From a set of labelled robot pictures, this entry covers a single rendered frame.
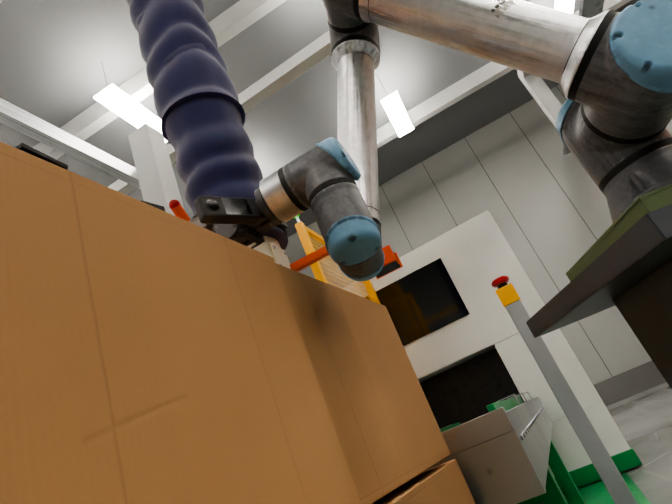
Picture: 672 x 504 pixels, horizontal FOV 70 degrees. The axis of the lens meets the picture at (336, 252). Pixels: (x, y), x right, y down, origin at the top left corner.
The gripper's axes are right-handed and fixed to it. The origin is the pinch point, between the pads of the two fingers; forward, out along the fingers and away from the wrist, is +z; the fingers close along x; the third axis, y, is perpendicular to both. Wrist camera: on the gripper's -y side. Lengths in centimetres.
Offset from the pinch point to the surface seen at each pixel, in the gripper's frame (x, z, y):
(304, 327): -24.9, -18.0, 1.0
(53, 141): 201, 149, 110
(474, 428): -50, -25, 65
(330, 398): -37.0, -18.0, 1.2
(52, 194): -18, -19, -44
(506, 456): -58, -30, 65
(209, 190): 22.9, 0.3, 17.5
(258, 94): 213, 35, 191
